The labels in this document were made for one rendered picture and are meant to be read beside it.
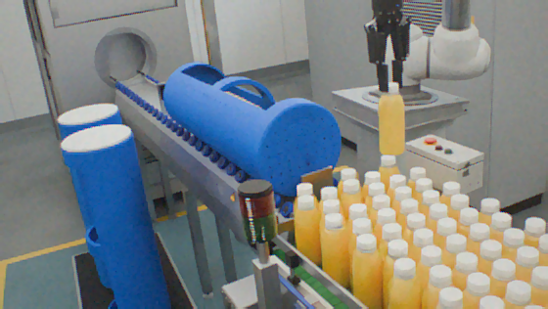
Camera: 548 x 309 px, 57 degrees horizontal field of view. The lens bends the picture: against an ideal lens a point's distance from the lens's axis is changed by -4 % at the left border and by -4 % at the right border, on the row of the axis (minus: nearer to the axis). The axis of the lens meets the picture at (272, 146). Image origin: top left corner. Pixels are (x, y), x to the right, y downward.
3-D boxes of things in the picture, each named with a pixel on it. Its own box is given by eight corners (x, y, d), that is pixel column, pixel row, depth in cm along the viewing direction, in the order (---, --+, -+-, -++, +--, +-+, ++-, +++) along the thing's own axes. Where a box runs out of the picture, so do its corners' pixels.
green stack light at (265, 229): (267, 222, 102) (264, 199, 101) (284, 235, 97) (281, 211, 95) (238, 232, 100) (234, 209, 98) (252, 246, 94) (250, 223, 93)
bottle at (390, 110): (409, 153, 135) (409, 91, 129) (387, 158, 133) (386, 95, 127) (396, 145, 141) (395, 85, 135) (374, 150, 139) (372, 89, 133)
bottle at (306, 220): (308, 272, 130) (303, 213, 124) (293, 261, 135) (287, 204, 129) (329, 261, 133) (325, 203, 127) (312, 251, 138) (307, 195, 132)
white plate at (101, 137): (108, 120, 223) (109, 123, 224) (49, 142, 205) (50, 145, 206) (144, 130, 205) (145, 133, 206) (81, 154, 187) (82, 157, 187)
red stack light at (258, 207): (264, 198, 101) (262, 180, 99) (281, 211, 95) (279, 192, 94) (234, 209, 98) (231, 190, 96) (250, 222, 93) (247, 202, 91)
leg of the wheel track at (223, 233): (235, 282, 281) (217, 176, 259) (240, 287, 276) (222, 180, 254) (225, 286, 279) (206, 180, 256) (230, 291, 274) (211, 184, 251)
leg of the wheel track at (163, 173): (175, 213, 363) (159, 128, 341) (178, 217, 358) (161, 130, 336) (167, 216, 361) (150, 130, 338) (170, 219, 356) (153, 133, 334)
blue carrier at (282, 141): (229, 117, 237) (219, 55, 227) (345, 180, 164) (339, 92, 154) (169, 134, 226) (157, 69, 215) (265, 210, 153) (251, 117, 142)
